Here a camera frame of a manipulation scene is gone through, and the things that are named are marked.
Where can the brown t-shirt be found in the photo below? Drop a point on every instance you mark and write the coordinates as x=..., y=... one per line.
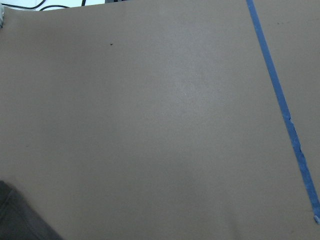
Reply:
x=18, y=221

